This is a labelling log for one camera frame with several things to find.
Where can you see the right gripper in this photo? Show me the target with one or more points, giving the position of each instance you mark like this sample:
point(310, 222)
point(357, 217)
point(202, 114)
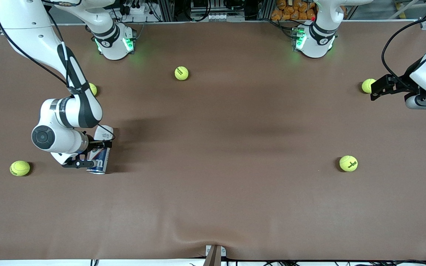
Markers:
point(93, 143)

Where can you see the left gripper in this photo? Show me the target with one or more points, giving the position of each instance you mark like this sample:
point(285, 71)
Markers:
point(401, 82)

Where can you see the white blue tennis ball can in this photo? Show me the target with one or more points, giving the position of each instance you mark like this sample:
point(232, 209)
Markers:
point(102, 164)

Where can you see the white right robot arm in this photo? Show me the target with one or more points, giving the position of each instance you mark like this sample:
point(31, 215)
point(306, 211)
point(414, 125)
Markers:
point(24, 33)

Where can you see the yellow-green tennis ball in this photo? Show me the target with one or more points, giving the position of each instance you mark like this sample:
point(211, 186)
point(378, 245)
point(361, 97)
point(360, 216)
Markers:
point(348, 163)
point(20, 168)
point(181, 73)
point(93, 89)
point(367, 85)

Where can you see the brown table mat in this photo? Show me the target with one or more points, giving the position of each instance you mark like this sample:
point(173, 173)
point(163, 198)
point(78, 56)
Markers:
point(213, 199)

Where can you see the pile of orange bags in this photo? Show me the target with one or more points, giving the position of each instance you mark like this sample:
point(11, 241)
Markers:
point(290, 11)

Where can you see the white power strip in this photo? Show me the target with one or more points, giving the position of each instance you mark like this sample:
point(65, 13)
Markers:
point(135, 11)

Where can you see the white terminal block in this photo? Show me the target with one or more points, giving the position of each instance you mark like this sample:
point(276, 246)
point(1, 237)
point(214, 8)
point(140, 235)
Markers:
point(216, 17)

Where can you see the aluminium frame post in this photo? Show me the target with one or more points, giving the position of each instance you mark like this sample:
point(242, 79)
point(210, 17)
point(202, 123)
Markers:
point(264, 10)
point(166, 11)

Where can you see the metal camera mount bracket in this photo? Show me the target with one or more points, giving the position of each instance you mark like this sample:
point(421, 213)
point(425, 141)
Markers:
point(215, 256)

